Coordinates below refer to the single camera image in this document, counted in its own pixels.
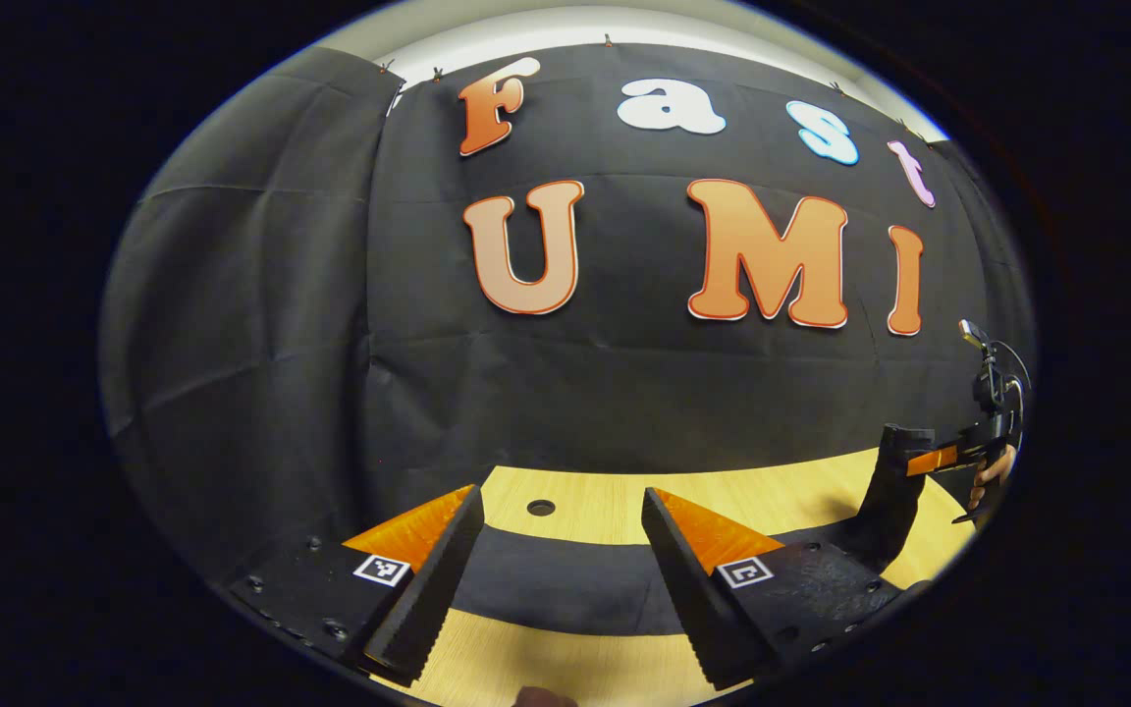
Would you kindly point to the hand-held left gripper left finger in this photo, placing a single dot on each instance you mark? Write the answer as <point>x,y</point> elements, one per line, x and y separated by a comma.
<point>433,599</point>

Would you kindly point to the dark blue jeans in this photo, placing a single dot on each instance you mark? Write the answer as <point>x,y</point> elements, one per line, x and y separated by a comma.
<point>565,584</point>

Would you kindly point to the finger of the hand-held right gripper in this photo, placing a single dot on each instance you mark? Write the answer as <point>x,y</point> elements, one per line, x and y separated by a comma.
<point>937,460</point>

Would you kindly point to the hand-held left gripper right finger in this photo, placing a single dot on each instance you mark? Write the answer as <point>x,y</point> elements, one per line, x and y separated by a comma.
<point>688,609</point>

